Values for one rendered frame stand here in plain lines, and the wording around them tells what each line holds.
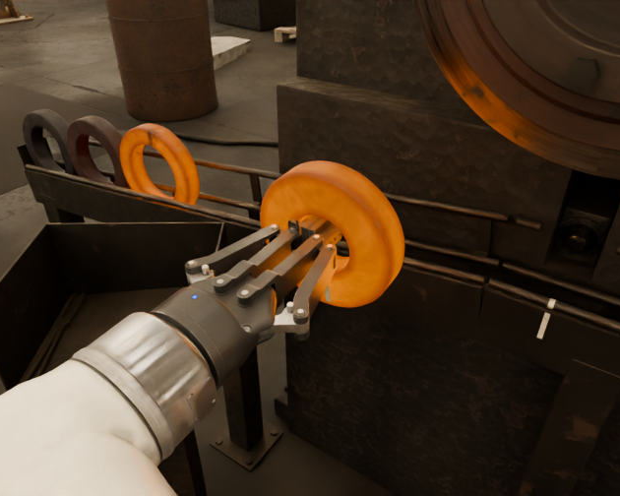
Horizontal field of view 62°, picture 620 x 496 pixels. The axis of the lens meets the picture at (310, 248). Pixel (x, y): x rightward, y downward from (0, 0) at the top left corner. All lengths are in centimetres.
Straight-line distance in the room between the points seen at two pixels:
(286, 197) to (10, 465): 31
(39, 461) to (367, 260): 31
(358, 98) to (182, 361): 53
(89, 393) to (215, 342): 9
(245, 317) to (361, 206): 14
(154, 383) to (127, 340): 3
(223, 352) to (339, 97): 51
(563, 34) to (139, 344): 39
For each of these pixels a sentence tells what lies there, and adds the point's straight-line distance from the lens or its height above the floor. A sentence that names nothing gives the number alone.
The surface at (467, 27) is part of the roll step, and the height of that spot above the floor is 101.
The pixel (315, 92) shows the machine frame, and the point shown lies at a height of 87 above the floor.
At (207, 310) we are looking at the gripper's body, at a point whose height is 87.
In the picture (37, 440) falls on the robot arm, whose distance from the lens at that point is 31.
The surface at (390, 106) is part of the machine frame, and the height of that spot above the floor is 87.
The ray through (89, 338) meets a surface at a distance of 80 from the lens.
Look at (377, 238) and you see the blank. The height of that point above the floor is 86.
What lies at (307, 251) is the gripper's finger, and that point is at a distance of 45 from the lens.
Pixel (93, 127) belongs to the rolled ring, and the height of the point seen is 74.
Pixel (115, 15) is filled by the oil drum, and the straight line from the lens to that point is 334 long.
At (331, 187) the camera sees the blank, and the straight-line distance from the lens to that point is 46.
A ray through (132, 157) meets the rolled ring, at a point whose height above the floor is 70.
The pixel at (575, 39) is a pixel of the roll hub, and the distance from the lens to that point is 48.
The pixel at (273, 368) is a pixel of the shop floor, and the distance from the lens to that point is 152.
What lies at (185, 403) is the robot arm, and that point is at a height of 84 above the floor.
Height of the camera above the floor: 110
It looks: 34 degrees down
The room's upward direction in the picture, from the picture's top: straight up
